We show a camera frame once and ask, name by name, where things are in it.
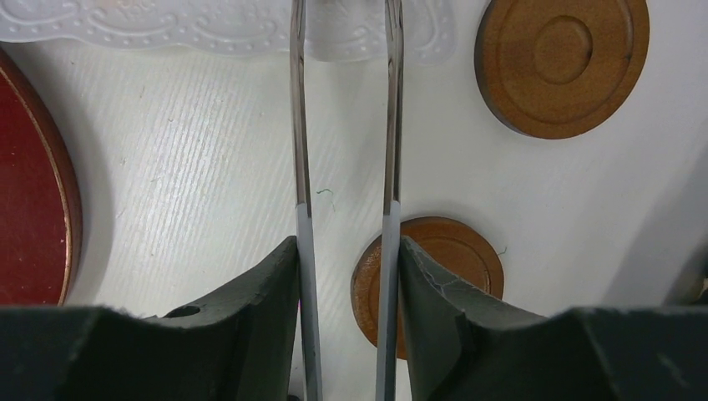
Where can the near brown wooden coaster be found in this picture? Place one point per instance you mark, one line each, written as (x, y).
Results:
(451, 243)

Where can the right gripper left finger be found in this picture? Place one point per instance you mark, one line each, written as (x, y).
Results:
(235, 343)

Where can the brown wooden coaster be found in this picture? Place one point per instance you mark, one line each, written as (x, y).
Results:
(557, 69)
(451, 243)

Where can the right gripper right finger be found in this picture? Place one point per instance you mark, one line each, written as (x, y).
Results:
(464, 344)

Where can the dark red round tray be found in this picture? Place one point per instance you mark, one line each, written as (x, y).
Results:
(41, 213)

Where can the metal serving tongs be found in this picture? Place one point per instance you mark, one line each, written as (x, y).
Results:
(386, 370)

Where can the far brown wooden coaster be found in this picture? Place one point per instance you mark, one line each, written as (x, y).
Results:
(557, 69)

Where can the white three-tier dessert stand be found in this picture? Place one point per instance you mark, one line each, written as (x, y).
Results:
(335, 31)

